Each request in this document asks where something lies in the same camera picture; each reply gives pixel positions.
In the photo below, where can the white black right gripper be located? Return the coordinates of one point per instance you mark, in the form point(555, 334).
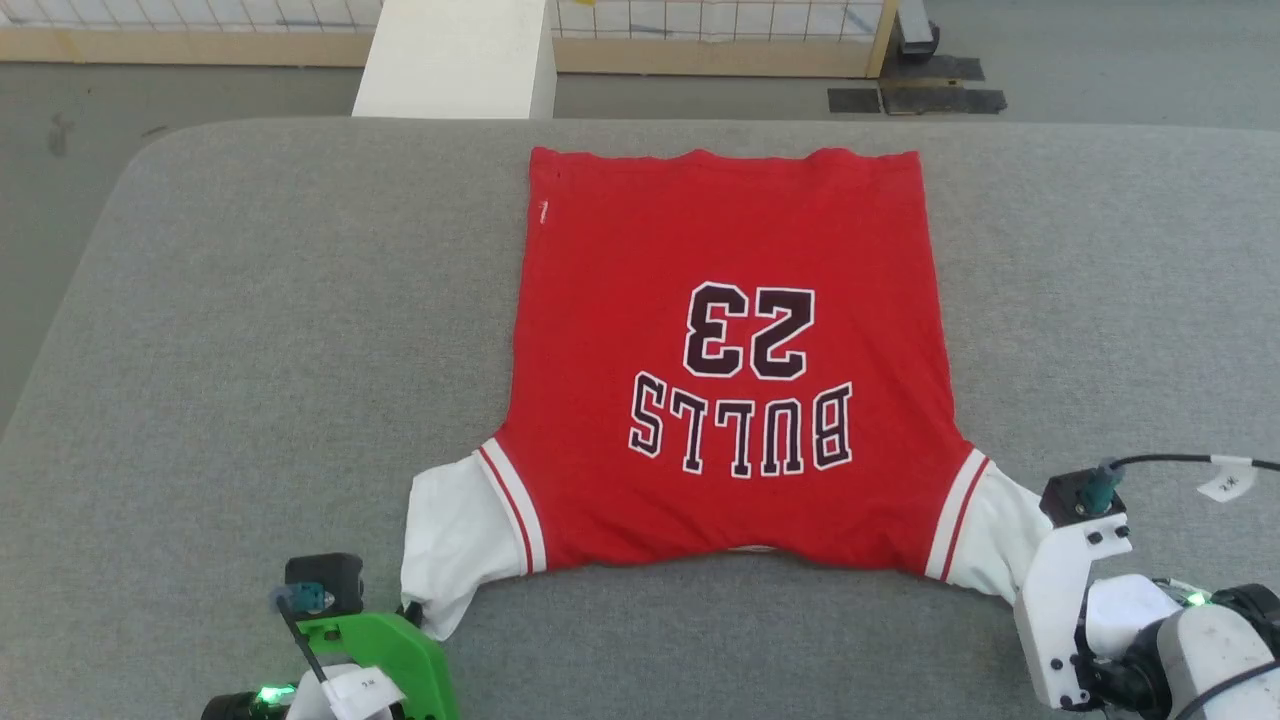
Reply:
point(1055, 610)

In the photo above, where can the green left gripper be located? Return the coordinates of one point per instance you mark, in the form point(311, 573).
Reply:
point(400, 650)

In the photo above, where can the red white basketball jersey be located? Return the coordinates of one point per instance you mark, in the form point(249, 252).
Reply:
point(720, 350)

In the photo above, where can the black floor mat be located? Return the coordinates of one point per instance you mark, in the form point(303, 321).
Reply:
point(853, 100)
point(935, 68)
point(945, 100)

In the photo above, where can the white rectangular pillar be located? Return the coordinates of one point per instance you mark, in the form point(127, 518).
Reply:
point(455, 60)

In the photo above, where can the black grey equipment foot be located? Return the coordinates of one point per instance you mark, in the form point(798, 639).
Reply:
point(915, 30)

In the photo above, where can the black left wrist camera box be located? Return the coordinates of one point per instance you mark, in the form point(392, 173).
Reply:
point(325, 585)

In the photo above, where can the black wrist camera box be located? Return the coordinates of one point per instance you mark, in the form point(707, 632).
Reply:
point(1075, 495)
point(325, 585)

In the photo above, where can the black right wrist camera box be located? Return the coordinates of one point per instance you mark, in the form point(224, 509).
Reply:
point(1075, 495)

